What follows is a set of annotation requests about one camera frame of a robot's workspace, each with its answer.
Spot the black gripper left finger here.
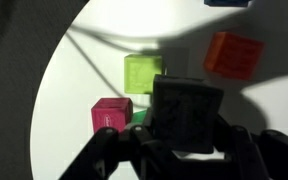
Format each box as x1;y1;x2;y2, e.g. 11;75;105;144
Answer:
59;118;174;180

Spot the orange toy block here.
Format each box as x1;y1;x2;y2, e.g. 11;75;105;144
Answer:
203;32;264;80

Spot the green toy block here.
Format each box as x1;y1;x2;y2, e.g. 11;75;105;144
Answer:
131;110;147;123

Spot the round white table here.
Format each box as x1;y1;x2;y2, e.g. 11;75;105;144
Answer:
30;0;288;180

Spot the blue toy block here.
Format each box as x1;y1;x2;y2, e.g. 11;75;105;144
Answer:
204;0;251;7

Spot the pink toy block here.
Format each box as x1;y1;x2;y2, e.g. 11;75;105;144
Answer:
91;98;133;132

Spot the yellow-green toy block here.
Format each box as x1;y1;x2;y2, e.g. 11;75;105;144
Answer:
124;54;163;94

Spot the grey toy block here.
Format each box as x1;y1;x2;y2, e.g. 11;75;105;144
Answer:
153;75;223;154

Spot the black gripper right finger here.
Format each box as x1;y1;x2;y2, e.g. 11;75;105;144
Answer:
214;115;288;180

